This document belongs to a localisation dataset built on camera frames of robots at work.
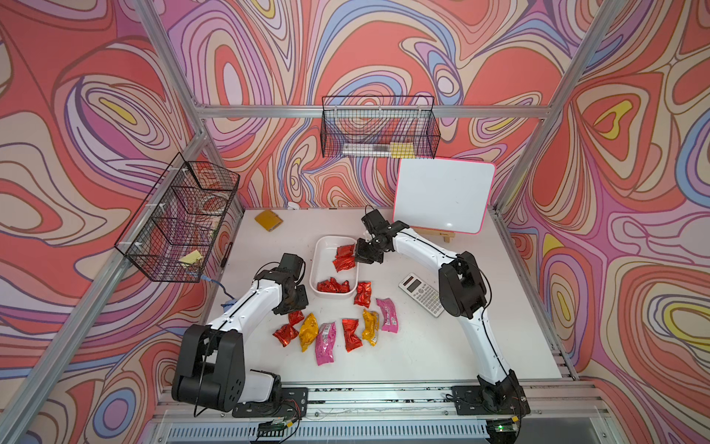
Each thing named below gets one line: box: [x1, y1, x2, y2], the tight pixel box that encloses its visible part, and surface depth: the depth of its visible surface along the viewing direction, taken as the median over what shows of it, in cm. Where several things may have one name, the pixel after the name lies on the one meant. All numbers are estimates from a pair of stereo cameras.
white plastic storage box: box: [308, 234, 360, 298], surface depth 101 cm
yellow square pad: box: [254, 209, 284, 233], surface depth 118 cm
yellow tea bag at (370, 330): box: [362, 309, 380, 346], surface depth 84 cm
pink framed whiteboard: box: [392, 157, 497, 235], surface depth 104 cm
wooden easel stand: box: [411, 226, 456, 244], surface depth 107 cm
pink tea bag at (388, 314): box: [375, 297, 399, 333], surface depth 87 cm
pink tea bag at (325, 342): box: [315, 320, 337, 367], surface depth 83 cm
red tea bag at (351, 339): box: [342, 319, 364, 353], surface depth 85 cm
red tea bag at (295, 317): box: [287, 309, 305, 327], surface depth 89 cm
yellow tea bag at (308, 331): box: [298, 312, 319, 353], surface depth 85 cm
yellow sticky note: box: [178, 249, 203, 264], surface depth 73 cm
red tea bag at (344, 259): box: [332, 247, 356, 273], surface depth 102 cm
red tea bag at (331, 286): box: [317, 276, 351, 294], surface depth 93 cm
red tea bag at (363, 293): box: [353, 281, 373, 309], surface depth 94 cm
